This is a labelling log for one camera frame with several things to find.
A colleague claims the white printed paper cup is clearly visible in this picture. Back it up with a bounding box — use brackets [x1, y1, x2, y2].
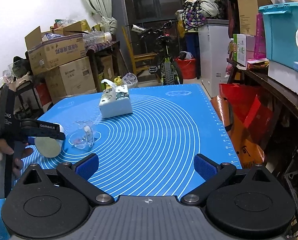
[34, 124, 65, 158]

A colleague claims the clear glass cup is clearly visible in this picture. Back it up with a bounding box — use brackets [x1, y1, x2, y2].
[68, 121, 96, 151]

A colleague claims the person's left hand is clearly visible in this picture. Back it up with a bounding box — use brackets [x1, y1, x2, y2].
[0, 139, 33, 178]

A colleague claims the black metal shelf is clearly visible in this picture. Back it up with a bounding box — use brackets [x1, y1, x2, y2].
[14, 80, 53, 119]

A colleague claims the red paper bag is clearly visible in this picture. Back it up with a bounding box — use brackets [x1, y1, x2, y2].
[211, 83, 273, 168]

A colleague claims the lower cardboard box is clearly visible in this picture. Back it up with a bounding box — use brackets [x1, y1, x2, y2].
[45, 57, 96, 103]

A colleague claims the blue silicone mat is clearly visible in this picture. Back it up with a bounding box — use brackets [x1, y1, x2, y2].
[24, 84, 240, 197]

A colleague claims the upper cardboard box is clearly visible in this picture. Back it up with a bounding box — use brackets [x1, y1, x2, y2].
[25, 21, 86, 75]

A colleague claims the white tissue box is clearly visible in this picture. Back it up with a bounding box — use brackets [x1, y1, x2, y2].
[99, 79, 133, 119]

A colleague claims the black bicycle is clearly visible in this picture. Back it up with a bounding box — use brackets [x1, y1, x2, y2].
[124, 20, 183, 86]

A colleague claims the red bucket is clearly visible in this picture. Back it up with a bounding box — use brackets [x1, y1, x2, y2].
[175, 57, 197, 80]

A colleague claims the wooden chair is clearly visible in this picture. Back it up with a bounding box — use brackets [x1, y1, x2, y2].
[121, 26, 158, 75]

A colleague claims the green white carton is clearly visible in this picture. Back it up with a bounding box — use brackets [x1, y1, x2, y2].
[233, 34, 255, 67]

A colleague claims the white freezer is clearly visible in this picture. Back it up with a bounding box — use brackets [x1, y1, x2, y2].
[198, 19, 230, 98]

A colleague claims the teal storage bin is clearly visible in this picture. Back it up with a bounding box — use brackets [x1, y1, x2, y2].
[258, 2, 298, 67]

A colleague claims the tall cardboard box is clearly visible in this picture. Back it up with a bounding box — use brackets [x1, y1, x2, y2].
[238, 0, 272, 36]

